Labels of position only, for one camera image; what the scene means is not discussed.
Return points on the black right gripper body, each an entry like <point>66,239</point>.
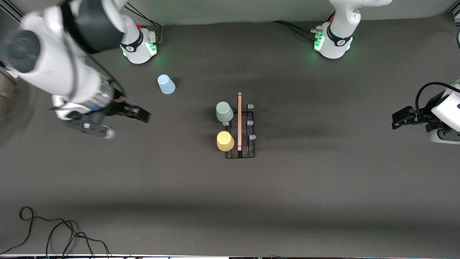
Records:
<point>118,108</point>

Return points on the pale green plastic cup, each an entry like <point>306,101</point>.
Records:
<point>224,112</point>

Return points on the yellow plastic cup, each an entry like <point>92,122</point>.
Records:
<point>225,141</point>

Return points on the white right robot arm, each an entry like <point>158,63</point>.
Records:
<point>46,61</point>

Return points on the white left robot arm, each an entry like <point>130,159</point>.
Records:
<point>337,32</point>

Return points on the light blue plastic cup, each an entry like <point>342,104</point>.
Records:
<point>166,85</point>

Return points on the brown cardboard box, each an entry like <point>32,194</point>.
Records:
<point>5,93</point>

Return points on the dark grey table cloth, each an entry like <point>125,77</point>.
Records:
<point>323,198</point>

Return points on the aluminium frame rail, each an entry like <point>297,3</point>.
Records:
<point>12,9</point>
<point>456,13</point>

